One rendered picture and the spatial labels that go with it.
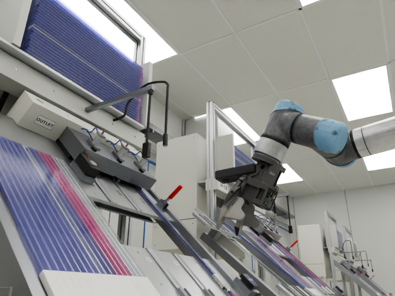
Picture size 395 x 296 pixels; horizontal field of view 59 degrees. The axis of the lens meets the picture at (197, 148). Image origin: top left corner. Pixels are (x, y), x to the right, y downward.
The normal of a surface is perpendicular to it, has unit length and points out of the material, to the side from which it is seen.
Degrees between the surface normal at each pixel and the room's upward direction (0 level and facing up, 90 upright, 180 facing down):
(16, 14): 90
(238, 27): 180
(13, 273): 90
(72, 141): 90
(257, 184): 90
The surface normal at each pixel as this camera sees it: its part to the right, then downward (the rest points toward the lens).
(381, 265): -0.50, -0.34
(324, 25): 0.00, 0.92
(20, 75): 0.86, -0.19
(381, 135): -0.58, 0.03
